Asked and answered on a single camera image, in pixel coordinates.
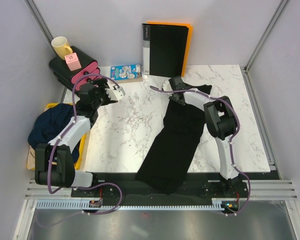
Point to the pink drawer unit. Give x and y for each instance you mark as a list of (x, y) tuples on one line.
[(69, 78)]

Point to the black and orange file folder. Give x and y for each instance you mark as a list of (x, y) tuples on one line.
[(165, 48)]

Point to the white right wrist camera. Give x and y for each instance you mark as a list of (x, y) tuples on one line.
[(166, 86)]

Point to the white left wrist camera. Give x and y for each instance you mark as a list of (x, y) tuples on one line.
[(116, 93)]

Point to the yellow mug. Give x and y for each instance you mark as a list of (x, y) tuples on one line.
[(61, 46)]

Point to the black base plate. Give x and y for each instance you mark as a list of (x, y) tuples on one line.
[(160, 185)]

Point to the black t-shirt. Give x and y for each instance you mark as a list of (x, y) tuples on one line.
[(173, 149)]

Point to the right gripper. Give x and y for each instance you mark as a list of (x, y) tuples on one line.
[(171, 97)]

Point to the pink cube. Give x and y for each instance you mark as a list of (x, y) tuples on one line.
[(72, 61)]

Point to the aluminium frame rail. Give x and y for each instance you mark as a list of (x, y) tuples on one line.
[(268, 190)]

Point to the blue paperback book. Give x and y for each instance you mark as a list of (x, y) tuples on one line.
[(126, 73)]

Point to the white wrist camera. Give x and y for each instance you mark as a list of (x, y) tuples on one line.
[(116, 93), (166, 86)]

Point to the grey cable duct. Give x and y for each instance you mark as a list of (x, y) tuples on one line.
[(90, 205)]

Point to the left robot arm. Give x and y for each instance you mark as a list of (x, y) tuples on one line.
[(54, 165)]

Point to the navy blue t-shirt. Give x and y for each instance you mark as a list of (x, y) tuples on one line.
[(49, 124)]

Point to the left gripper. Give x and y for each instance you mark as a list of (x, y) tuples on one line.
[(102, 84)]

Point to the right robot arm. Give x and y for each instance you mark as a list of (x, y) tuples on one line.
[(222, 123)]

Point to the beige t-shirt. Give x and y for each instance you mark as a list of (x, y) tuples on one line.
[(30, 163)]

